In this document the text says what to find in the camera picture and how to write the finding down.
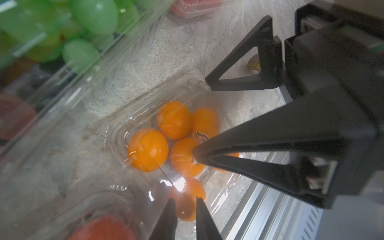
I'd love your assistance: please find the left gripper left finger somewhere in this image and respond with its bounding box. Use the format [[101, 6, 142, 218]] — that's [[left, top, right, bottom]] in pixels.
[[149, 199, 178, 240]]

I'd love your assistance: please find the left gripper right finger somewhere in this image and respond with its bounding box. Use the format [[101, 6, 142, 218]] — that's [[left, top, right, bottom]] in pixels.
[[196, 198, 223, 240]]

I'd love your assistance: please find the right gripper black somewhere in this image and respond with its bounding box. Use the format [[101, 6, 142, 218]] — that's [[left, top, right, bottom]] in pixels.
[[193, 1, 384, 207]]

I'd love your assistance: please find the clear orange fruit box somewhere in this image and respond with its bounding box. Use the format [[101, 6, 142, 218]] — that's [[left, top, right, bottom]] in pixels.
[[105, 71, 240, 224]]

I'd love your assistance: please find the clear red fruit box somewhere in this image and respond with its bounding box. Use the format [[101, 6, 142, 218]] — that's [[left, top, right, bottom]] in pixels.
[[1, 170, 165, 240]]

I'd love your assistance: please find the round sticker on oranges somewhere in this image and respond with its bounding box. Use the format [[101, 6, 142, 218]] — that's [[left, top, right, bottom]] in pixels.
[[193, 132, 210, 144]]

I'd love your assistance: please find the clear grape box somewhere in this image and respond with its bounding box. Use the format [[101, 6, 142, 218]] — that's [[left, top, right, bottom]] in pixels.
[[1, 1, 172, 153]]

